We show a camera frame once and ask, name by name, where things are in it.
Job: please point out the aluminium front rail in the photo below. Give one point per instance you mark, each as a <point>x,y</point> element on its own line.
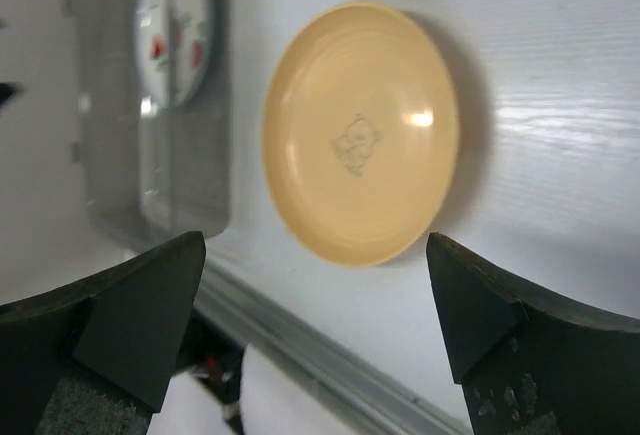
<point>360,395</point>

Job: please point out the white watermelon pattern plate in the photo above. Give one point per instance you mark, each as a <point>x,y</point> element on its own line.
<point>172,42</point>

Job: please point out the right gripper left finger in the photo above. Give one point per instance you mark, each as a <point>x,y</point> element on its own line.
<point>96,356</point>

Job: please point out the white foil-edged board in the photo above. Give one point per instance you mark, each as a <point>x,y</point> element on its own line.
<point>226,393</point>

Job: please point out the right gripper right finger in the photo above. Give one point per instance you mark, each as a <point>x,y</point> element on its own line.
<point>529,360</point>

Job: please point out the clear plastic bin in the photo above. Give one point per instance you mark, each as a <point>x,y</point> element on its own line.
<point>150,176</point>

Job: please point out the yellow bear plastic plate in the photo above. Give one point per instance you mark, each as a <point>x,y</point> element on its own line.
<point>360,134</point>

